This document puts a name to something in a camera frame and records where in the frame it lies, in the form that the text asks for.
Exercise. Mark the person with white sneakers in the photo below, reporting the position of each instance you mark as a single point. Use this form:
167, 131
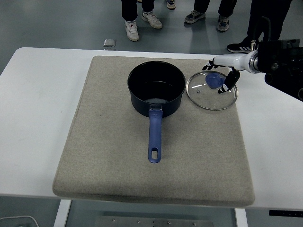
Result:
131, 28

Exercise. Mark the black table control panel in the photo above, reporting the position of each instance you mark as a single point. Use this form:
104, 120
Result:
285, 213

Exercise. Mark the white table leg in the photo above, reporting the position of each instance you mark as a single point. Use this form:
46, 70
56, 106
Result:
241, 218
62, 214

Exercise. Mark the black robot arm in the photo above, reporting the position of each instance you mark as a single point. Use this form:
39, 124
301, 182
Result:
281, 61

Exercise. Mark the person with black striped shoes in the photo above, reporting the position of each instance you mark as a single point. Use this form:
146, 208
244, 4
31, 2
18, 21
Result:
265, 14

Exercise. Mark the glass lid with blue knob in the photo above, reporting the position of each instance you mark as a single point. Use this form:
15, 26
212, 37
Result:
208, 99

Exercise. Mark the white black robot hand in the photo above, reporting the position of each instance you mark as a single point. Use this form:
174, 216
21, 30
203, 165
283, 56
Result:
233, 60

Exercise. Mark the grey felt mat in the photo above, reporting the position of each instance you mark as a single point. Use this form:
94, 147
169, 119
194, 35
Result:
106, 142

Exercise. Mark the grey metal plate with screws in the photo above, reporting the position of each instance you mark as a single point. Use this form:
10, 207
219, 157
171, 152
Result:
154, 222

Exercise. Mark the person with blue shoe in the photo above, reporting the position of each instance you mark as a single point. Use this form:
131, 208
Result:
171, 3

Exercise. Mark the silver floor plate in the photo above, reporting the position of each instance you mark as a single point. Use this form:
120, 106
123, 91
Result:
110, 43

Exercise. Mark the dark blue saucepan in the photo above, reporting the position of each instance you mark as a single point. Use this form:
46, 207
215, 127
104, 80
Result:
155, 132

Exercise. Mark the person with grey sneakers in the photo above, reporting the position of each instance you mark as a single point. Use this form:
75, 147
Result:
195, 16

